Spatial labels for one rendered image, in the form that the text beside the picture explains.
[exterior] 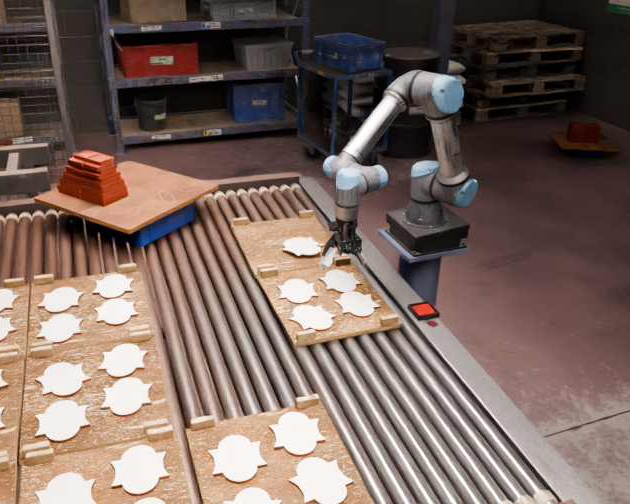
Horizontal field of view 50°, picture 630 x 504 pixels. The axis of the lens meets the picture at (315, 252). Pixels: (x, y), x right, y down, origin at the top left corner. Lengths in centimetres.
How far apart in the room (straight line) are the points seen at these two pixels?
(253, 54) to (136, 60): 105
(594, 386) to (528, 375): 31
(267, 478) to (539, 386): 215
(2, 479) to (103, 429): 24
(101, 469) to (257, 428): 37
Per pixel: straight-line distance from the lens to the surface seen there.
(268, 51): 652
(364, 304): 216
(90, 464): 169
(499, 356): 367
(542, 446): 180
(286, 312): 212
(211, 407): 180
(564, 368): 369
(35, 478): 169
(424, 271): 275
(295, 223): 268
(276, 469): 161
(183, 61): 630
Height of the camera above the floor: 209
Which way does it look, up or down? 28 degrees down
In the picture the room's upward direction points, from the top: 2 degrees clockwise
